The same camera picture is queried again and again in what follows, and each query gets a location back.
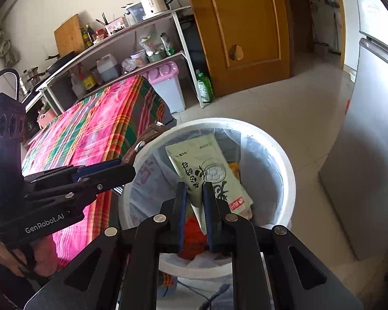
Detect red plastic bag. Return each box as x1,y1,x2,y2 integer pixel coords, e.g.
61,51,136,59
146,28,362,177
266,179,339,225
180,216,211,261

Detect black wok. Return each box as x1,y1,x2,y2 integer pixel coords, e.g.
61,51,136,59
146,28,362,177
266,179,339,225
45,51,77,72

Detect white plastic jerry can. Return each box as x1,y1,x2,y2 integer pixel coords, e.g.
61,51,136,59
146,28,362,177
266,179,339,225
96,55,120,82

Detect silver refrigerator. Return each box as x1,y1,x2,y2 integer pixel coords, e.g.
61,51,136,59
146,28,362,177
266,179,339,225
318,0,388,263

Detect green detergent bottle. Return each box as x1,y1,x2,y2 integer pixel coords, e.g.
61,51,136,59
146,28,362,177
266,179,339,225
195,69,214,103

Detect white plastic bottle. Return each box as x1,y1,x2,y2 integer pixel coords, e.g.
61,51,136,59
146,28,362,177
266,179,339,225
69,73,85,99

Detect black cable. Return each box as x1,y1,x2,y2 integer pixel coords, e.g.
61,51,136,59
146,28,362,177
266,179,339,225
0,68,22,104

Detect pink green plaid tablecloth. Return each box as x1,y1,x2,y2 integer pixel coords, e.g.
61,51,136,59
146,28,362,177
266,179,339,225
21,75,177,269

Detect plastic bag of packets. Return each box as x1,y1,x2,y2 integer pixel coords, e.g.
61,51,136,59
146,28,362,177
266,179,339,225
139,32,162,56

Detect wooden door frame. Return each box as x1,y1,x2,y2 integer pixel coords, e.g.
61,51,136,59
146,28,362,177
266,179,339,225
334,0,347,69

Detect yellow orange snack packet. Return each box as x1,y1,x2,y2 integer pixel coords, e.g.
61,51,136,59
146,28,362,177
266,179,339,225
228,161,242,182

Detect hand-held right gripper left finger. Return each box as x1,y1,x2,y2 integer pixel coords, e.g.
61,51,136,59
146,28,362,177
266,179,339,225
24,182,188,310

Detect wooden door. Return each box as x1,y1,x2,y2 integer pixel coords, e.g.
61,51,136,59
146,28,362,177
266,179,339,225
181,0,295,98

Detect white metal shelf unit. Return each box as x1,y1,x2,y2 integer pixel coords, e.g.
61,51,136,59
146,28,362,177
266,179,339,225
35,5,205,114

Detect brown bag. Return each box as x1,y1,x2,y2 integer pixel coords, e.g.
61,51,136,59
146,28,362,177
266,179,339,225
121,121,169,166

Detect wooden cutting board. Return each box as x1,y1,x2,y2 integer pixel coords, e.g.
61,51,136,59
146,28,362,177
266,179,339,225
54,14,86,56

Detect storage bin with pink lid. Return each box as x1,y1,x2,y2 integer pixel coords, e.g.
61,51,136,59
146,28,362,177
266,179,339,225
148,61,186,114

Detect white round trash bin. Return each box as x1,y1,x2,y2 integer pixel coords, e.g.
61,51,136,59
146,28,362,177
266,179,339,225
118,118,294,280

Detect pink chopstick holder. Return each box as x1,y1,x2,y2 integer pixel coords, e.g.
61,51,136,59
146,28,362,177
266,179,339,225
105,18,129,35

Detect pink plastic basket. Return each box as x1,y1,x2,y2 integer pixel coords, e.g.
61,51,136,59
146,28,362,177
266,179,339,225
37,108,56,127

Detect steel steamer pot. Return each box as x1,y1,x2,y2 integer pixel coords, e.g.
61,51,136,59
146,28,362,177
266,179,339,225
19,66,48,94

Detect pale green snack packet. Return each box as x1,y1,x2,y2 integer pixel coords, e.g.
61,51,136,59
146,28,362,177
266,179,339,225
165,133,253,235

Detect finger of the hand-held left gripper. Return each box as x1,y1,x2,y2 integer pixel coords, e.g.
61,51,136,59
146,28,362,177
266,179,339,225
23,158,122,185
24,165,137,215

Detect clear plastic bin liner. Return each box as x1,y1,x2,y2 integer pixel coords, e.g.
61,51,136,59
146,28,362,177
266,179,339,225
126,127,284,268

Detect hanging grey cloth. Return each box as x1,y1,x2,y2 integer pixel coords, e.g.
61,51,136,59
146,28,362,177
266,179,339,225
0,19,20,67

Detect crumpled clear plastic bag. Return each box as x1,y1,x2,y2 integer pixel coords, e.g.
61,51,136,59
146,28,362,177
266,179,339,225
121,58,138,73

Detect person's left hand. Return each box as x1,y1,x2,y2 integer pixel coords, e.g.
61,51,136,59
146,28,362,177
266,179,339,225
0,236,58,277

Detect clear plastic storage box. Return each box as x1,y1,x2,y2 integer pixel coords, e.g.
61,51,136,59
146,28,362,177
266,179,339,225
124,3,146,23

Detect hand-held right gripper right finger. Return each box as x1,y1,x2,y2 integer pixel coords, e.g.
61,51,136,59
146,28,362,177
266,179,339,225
202,182,364,310

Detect dark oil bottle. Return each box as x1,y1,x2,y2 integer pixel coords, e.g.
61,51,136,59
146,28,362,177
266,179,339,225
85,23,95,48

